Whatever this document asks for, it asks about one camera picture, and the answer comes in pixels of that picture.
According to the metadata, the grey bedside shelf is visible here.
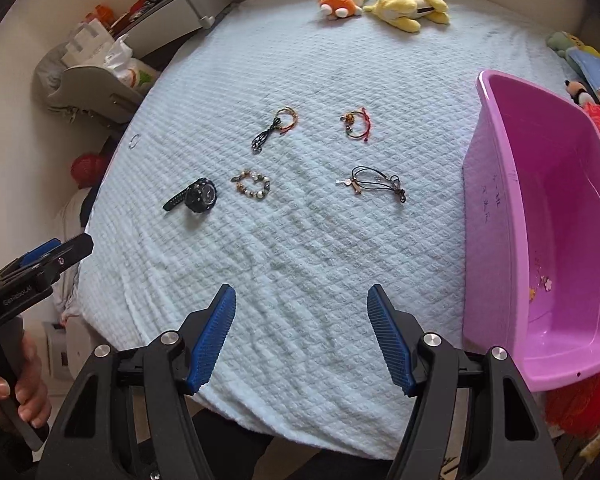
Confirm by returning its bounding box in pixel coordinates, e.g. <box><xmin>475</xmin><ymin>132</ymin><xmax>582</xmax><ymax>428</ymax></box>
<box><xmin>115</xmin><ymin>0</ymin><xmax>246</xmax><ymax>58</ymax></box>

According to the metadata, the grey bag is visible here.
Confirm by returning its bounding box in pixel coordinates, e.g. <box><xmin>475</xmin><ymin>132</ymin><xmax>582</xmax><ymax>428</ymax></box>
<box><xmin>34</xmin><ymin>42</ymin><xmax>73</xmax><ymax>106</ymax></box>

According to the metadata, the red cord bracelet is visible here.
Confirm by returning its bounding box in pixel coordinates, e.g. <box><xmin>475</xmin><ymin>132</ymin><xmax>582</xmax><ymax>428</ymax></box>
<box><xmin>340</xmin><ymin>106</ymin><xmax>372</xmax><ymax>143</ymax></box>

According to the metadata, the person's left hand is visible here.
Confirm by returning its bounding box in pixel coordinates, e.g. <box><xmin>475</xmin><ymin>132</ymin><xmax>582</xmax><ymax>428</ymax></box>
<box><xmin>0</xmin><ymin>332</ymin><xmax>53</xmax><ymax>423</ymax></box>

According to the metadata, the white paper bag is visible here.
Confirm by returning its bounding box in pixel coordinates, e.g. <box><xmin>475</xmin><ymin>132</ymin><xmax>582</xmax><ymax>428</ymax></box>
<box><xmin>62</xmin><ymin>17</ymin><xmax>116</xmax><ymax>68</ymax></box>

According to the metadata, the black knotted cord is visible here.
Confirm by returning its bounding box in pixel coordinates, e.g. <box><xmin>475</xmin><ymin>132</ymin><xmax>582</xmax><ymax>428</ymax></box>
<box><xmin>251</xmin><ymin>117</ymin><xmax>283</xmax><ymax>153</ymax></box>

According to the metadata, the white floor box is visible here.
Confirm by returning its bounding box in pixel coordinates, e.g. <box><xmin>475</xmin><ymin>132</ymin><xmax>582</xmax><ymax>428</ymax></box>
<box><xmin>42</xmin><ymin>320</ymin><xmax>78</xmax><ymax>381</ymax></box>

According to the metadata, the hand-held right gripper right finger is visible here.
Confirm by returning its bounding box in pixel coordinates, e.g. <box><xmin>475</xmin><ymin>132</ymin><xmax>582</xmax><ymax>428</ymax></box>
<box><xmin>366</xmin><ymin>283</ymin><xmax>565</xmax><ymax>480</ymax></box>

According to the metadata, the black cord necklace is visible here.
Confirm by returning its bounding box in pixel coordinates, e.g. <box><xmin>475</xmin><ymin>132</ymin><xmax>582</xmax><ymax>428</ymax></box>
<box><xmin>336</xmin><ymin>166</ymin><xmax>408</xmax><ymax>204</ymax></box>

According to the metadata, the yellow plush toy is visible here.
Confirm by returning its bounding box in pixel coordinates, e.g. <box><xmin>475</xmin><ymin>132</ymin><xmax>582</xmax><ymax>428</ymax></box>
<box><xmin>362</xmin><ymin>0</ymin><xmax>452</xmax><ymax>33</ymax></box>

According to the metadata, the red ball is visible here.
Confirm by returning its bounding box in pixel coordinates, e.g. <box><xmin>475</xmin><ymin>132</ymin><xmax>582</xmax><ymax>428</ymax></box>
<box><xmin>70</xmin><ymin>152</ymin><xmax>111</xmax><ymax>190</ymax></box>

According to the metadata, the light blue bed blanket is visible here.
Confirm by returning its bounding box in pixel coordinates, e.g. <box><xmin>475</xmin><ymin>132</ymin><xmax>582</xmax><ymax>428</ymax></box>
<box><xmin>62</xmin><ymin>0</ymin><xmax>600</xmax><ymax>461</ymax></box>

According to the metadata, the white cloth bundle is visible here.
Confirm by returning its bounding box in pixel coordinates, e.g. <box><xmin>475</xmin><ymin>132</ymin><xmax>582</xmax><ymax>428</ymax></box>
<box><xmin>55</xmin><ymin>187</ymin><xmax>101</xmax><ymax>241</ymax></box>

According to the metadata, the white and green packet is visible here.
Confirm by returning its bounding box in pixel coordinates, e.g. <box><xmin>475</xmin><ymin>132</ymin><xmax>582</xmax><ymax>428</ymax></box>
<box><xmin>102</xmin><ymin>35</ymin><xmax>161</xmax><ymax>91</ymax></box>

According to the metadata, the green plush toy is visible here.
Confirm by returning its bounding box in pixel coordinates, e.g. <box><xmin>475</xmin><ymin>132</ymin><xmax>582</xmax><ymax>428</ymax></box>
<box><xmin>546</xmin><ymin>31</ymin><xmax>588</xmax><ymax>61</ymax></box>

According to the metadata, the orange and white plush toy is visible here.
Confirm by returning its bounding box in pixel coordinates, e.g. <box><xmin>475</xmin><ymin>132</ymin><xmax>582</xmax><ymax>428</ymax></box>
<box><xmin>314</xmin><ymin>0</ymin><xmax>370</xmax><ymax>20</ymax></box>

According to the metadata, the beaded charm bracelet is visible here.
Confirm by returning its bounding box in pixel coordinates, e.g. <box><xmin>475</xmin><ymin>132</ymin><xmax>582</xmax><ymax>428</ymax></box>
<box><xmin>231</xmin><ymin>170</ymin><xmax>272</xmax><ymax>202</ymax></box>

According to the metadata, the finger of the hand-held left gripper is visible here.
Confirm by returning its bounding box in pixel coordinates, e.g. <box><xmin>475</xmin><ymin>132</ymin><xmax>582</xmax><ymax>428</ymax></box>
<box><xmin>27</xmin><ymin>232</ymin><xmax>95</xmax><ymax>286</ymax></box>
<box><xmin>0</xmin><ymin>238</ymin><xmax>63</xmax><ymax>281</ymax></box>

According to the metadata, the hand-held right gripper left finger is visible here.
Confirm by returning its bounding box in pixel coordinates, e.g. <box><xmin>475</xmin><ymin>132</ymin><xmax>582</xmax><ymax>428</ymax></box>
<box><xmin>36</xmin><ymin>283</ymin><xmax>237</xmax><ymax>480</ymax></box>

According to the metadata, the black wrist watch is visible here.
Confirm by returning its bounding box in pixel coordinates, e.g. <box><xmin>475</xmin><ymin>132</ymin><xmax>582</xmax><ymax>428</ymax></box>
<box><xmin>162</xmin><ymin>177</ymin><xmax>217</xmax><ymax>215</ymax></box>

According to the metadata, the purple plastic basin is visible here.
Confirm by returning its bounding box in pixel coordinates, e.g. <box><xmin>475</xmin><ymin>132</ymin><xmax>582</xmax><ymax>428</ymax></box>
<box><xmin>462</xmin><ymin>70</ymin><xmax>600</xmax><ymax>393</ymax></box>

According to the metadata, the small panda plush toy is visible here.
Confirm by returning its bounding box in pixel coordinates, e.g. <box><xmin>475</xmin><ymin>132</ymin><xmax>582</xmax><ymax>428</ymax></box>
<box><xmin>562</xmin><ymin>79</ymin><xmax>593</xmax><ymax>106</ymax></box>

